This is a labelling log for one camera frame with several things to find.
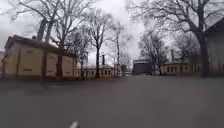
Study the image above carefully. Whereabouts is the tall chimney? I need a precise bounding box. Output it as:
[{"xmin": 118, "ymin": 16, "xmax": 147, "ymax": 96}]
[
  {"xmin": 101, "ymin": 54, "xmax": 106, "ymax": 66},
  {"xmin": 170, "ymin": 49, "xmax": 175, "ymax": 62}
]

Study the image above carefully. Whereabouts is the robot's own part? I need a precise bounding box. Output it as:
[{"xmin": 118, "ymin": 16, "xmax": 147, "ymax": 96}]
[{"xmin": 69, "ymin": 120, "xmax": 80, "ymax": 128}]

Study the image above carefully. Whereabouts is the row of bare trees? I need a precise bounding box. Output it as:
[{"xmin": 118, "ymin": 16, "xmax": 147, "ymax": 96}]
[{"xmin": 6, "ymin": 0, "xmax": 134, "ymax": 80}]

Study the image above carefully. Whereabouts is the grey asphalt ground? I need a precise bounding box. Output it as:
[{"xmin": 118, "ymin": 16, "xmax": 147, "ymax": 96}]
[{"xmin": 0, "ymin": 73, "xmax": 224, "ymax": 128}]

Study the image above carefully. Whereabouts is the large bare tree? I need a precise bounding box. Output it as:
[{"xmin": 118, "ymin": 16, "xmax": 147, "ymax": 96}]
[{"xmin": 127, "ymin": 0, "xmax": 224, "ymax": 78}]

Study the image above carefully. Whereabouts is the low yellow building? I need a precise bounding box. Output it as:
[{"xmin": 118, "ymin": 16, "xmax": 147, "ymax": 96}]
[
  {"xmin": 160, "ymin": 60, "xmax": 202, "ymax": 76},
  {"xmin": 75, "ymin": 64, "xmax": 120, "ymax": 79}
]

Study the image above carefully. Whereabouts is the grey building with dark roof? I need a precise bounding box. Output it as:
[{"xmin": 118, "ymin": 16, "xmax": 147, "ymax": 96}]
[{"xmin": 203, "ymin": 17, "xmax": 224, "ymax": 76}]

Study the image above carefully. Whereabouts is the yellow building with dark roof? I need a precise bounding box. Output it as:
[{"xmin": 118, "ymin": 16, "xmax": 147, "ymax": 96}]
[{"xmin": 0, "ymin": 34, "xmax": 78, "ymax": 80}]

